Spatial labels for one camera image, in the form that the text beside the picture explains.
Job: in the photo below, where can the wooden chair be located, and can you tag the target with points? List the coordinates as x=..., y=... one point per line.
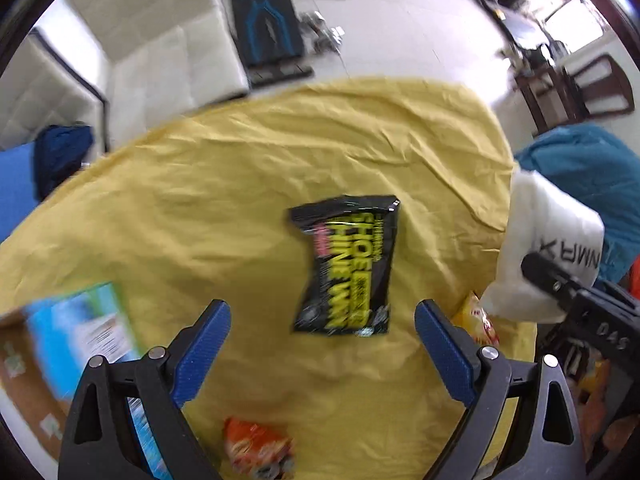
x=602, y=87

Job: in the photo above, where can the white sofa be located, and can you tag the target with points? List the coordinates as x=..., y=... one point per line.
x=150, y=55

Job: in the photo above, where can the blue white box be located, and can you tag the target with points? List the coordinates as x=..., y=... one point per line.
x=82, y=327

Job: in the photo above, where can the orange bag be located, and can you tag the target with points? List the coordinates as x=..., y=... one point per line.
x=617, y=410

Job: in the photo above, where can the orange snack packet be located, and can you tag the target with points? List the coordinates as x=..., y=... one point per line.
x=256, y=447

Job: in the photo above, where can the yellow and red snack packet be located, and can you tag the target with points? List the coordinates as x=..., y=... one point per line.
x=477, y=324

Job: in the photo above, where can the dark wooden table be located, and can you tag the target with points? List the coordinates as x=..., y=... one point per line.
x=537, y=55

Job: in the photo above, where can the black mat with blue figure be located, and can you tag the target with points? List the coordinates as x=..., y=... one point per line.
x=265, y=15

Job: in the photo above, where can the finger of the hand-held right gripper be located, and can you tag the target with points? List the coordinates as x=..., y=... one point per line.
x=552, y=276

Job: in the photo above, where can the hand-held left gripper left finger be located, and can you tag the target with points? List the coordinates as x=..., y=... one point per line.
x=205, y=345

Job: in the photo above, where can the cardboard box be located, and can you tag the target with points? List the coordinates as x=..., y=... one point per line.
x=25, y=385

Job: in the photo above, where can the white soft packet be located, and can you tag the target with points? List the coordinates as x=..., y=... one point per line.
x=547, y=240

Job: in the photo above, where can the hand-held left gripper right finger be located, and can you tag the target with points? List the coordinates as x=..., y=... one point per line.
x=445, y=355

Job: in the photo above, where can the dumbbells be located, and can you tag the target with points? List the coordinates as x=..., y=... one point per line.
x=322, y=32

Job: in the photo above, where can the dark blue cloth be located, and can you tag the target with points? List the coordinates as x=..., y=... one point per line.
x=62, y=155

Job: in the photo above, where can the teal blanket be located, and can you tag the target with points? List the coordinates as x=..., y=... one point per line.
x=590, y=170

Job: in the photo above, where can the blue cushion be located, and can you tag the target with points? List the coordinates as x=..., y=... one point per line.
x=15, y=185

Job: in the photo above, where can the black packet with yellow-green print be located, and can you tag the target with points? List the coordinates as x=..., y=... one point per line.
x=345, y=265

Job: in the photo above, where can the yellow cloth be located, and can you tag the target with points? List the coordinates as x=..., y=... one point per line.
x=200, y=210

